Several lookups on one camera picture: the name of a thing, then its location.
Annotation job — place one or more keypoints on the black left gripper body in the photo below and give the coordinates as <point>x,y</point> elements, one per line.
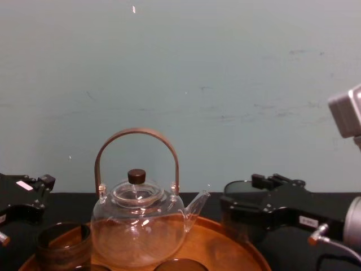
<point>14,196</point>

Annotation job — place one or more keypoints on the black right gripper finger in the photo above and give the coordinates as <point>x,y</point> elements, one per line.
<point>277,180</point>
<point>248,213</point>

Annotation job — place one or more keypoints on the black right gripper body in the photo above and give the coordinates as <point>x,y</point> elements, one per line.
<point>299,206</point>

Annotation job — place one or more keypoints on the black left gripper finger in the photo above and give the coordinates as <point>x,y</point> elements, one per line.
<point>43,185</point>
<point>28,213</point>

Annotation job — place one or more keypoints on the dark smoked drinking glass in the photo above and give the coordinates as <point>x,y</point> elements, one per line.
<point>63,251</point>
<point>177,265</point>
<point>93,268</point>
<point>242,192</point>

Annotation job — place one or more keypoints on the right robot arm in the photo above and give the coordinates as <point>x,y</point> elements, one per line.
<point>347,113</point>

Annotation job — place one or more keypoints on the round wooden tray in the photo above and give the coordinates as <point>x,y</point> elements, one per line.
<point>214,245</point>

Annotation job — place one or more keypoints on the black table cloth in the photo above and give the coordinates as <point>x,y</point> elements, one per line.
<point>287,254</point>

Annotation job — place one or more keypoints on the glass teapot lid wooden knob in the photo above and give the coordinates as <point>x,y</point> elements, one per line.
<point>136,176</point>

